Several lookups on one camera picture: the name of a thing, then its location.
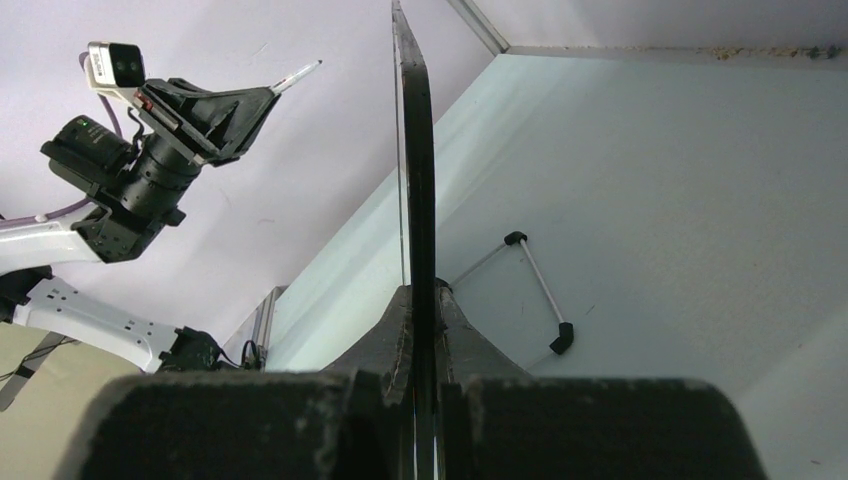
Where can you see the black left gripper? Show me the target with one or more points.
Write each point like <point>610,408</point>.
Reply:
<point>207,127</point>

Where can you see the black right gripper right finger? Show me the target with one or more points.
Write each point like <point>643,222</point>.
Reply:
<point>465,359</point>

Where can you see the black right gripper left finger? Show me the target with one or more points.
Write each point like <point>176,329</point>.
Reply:
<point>386,350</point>

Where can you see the white marker pen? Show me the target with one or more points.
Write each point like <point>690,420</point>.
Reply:
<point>290,80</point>

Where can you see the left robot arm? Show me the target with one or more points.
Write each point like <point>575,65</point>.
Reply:
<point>131,193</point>

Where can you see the wire whiteboard stand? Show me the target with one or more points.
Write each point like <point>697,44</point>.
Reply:
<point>511,303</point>

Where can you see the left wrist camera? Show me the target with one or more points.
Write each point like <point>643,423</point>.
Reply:
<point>111,66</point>

